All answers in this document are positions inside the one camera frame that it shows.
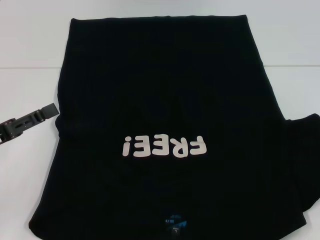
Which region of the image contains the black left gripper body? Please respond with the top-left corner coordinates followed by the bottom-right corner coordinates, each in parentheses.
top-left (0, 119), bottom-right (23, 146)

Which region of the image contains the black shirt with white print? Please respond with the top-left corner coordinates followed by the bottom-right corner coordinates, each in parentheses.
top-left (27, 15), bottom-right (320, 240)

